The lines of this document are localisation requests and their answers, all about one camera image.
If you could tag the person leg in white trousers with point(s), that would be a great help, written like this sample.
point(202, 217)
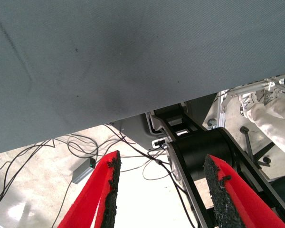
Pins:
point(275, 118)

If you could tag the aluminium profile frame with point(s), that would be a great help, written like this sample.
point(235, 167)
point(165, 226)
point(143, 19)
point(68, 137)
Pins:
point(222, 111)

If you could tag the black chair base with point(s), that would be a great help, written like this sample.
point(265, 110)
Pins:
point(248, 142)

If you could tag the white sneaker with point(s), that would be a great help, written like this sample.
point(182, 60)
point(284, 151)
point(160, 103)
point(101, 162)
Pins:
point(246, 101)

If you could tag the small caster wheel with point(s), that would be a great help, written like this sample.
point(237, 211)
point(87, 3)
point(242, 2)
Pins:
point(212, 122)

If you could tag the dark grey table cloth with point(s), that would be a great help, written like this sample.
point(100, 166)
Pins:
point(109, 59)

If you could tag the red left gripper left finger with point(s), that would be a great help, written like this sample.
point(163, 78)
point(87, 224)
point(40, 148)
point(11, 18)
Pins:
point(97, 190)

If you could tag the small grey electronics box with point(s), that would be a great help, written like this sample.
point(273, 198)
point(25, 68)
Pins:
point(83, 169)

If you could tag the white connector socket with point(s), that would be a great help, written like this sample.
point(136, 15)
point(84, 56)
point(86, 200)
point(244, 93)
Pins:
point(159, 143)

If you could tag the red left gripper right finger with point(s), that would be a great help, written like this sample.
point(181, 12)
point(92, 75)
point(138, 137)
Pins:
point(232, 197)

